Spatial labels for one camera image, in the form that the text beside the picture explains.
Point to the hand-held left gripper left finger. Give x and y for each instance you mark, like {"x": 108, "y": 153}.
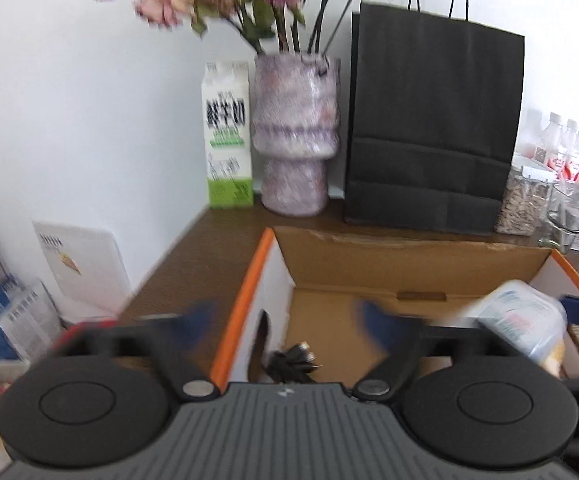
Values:
{"x": 194, "y": 321}

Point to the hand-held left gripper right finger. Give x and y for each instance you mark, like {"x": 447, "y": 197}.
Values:
{"x": 375, "y": 319}

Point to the red orange cardboard box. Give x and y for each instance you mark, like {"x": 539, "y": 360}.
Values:
{"x": 369, "y": 270}

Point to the white plastic packet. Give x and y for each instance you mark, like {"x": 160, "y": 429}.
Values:
{"x": 514, "y": 320}

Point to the clear drinking glass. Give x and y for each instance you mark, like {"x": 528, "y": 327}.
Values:
{"x": 557, "y": 240}
{"x": 572, "y": 205}

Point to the clear jar of seeds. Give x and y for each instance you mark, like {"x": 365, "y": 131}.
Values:
{"x": 519, "y": 210}

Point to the blue printed carton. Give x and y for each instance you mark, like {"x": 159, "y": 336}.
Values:
{"x": 9, "y": 320}

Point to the white green milk carton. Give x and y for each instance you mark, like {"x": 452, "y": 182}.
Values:
{"x": 227, "y": 135}

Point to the purple speckled vase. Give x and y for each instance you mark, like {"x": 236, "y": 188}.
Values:
{"x": 294, "y": 125}

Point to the black paper bag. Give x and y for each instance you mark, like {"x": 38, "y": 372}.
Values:
{"x": 434, "y": 110}

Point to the dried pink flower bouquet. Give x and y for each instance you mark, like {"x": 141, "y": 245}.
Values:
{"x": 169, "y": 0}

